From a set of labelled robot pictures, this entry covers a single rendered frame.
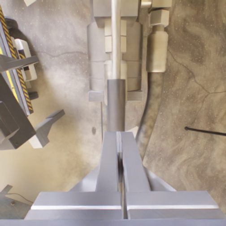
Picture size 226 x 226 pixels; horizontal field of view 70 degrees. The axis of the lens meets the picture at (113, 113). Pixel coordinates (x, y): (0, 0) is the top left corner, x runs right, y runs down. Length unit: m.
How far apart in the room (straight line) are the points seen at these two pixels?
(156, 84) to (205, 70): 1.04
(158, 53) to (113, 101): 0.18
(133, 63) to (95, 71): 0.08
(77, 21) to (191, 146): 1.32
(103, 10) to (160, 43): 0.15
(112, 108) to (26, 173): 1.51
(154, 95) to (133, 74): 0.07
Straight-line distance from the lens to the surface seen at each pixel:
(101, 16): 0.30
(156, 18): 0.40
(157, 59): 0.39
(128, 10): 0.30
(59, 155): 1.51
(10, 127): 0.25
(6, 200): 1.75
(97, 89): 0.36
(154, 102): 0.40
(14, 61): 0.37
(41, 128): 0.37
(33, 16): 1.40
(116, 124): 0.26
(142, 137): 0.42
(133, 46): 0.36
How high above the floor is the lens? 1.24
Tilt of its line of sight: 75 degrees down
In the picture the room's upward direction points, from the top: 180 degrees counter-clockwise
